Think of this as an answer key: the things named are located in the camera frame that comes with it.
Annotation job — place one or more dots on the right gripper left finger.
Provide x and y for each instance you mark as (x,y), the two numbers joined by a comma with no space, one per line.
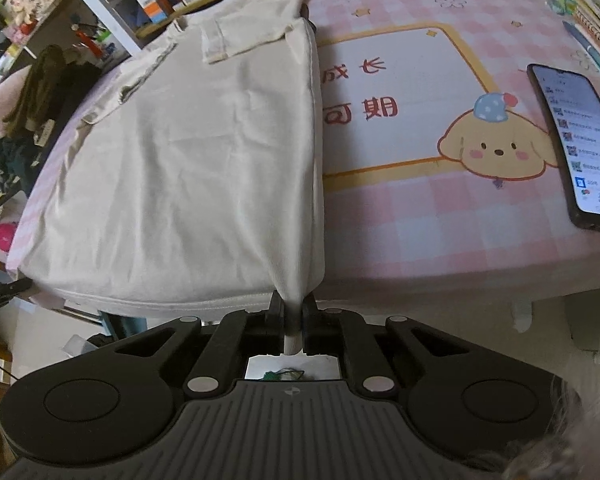
(112,402)

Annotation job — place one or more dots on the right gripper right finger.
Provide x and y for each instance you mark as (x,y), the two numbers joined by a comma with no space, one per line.
(460,398)

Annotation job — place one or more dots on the cream t-shirt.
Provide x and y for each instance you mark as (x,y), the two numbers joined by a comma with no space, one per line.
(192,184)

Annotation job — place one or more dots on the olive green bag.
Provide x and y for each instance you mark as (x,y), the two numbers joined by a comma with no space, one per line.
(46,87)

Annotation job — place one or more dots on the pink checkered desk mat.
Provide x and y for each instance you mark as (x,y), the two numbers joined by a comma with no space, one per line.
(439,175)

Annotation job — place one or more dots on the black smartphone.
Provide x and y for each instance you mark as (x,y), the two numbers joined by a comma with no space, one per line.
(571,108)

